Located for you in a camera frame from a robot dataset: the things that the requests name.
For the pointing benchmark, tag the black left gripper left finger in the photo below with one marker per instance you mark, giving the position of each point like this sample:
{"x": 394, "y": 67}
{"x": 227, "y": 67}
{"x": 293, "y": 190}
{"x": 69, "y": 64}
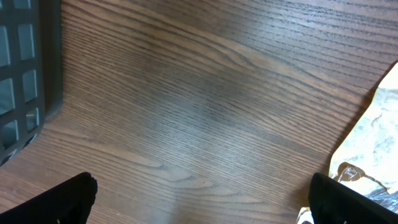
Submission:
{"x": 69, "y": 202}

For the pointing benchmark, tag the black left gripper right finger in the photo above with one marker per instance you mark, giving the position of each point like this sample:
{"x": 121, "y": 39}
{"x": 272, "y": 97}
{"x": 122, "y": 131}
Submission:
{"x": 333, "y": 203}

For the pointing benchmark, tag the brown snack pouch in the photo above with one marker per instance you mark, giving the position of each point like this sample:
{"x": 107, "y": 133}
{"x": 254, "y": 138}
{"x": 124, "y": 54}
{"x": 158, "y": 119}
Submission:
{"x": 366, "y": 161}

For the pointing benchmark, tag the grey plastic mesh basket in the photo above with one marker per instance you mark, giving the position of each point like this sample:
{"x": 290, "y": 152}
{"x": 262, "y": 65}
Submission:
{"x": 31, "y": 71}

